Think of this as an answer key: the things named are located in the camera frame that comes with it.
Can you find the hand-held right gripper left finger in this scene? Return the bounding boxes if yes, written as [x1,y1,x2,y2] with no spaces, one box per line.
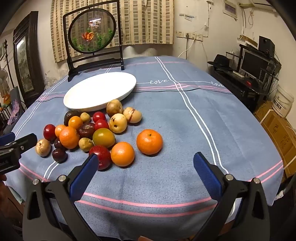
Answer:
[22,153,102,241]

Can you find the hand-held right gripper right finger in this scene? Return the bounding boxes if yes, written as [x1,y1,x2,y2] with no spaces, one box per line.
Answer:
[192,152,271,241]

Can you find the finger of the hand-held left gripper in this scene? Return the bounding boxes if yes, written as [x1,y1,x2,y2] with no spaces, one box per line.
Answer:
[9,133,38,152]
[0,132,16,146]

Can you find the small tan fruit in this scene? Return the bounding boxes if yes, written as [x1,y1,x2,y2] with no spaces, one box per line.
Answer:
[36,139,51,157]

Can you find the large dark red plum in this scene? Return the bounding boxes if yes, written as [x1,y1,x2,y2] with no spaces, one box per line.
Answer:
[89,145,112,171]

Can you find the small red plum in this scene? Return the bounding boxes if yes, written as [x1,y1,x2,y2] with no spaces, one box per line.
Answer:
[43,124,56,141]

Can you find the small orange kumquat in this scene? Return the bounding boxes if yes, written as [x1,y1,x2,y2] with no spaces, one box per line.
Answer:
[55,124,66,138]
[68,116,84,130]

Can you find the green orange tomato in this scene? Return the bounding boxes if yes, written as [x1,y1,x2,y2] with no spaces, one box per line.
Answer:
[92,127,115,148]

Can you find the smooth orange fruit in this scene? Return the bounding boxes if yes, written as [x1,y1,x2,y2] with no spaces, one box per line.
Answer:
[110,142,135,167]

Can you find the dark purple mangosteen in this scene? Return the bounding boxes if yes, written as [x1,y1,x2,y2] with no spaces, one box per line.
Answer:
[77,123,96,139]

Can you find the red cherry tomato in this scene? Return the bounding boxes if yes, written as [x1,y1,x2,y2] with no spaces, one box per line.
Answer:
[92,111,106,123]
[94,119,110,131]

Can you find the dark brown passion fruit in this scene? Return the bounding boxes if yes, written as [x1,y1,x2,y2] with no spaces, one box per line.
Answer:
[64,110,80,126]

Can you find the pale yellow spotted fruit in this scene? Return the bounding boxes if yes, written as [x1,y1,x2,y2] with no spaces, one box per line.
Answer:
[109,113,128,133]

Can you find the large stemmed orange mandarin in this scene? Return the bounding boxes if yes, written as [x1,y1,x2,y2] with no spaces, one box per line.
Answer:
[136,129,163,155]

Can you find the yellow-brown round fruit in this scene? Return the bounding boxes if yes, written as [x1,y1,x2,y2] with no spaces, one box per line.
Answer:
[106,99,123,117]

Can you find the pale fruit with red stripe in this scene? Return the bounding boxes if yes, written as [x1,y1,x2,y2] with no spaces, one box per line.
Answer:
[123,107,142,124]

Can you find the white oval plate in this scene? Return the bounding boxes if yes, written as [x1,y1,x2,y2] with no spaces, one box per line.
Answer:
[63,72,137,111]

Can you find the purple cloth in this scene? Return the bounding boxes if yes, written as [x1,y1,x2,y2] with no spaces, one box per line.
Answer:
[8,98,22,126]

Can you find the blue checked tablecloth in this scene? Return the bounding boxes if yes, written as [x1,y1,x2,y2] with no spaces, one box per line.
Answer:
[5,56,284,240]

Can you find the dark wooden framed painting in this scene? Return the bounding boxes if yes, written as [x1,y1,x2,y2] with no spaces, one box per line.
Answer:
[13,11,45,101]

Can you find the cardboard box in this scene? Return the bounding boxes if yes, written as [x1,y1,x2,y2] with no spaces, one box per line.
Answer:
[253,101,296,178]

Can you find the black computer desk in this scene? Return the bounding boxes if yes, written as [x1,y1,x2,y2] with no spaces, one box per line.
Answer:
[208,65,281,112]

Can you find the white plastic bucket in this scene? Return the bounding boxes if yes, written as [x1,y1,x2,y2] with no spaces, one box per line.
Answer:
[271,84,294,118]

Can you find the black hat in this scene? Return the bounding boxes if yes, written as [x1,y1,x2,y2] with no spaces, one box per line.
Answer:
[207,54,234,71]

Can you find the computer monitor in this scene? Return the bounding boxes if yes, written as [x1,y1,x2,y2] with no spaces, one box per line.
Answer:
[240,50,270,78]

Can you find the round goldfish screen ornament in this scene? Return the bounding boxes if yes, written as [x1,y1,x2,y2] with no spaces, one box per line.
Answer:
[63,0,125,82]

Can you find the black speaker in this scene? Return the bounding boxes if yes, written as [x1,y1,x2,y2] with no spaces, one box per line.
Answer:
[258,35,275,57]

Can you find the beige checked curtain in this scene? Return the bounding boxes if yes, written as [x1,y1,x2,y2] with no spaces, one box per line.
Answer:
[51,0,174,63]

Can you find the white power cable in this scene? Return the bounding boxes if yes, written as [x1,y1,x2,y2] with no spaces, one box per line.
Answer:
[178,38,195,58]

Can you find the wall power outlets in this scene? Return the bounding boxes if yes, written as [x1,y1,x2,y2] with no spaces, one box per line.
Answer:
[176,30,204,42]

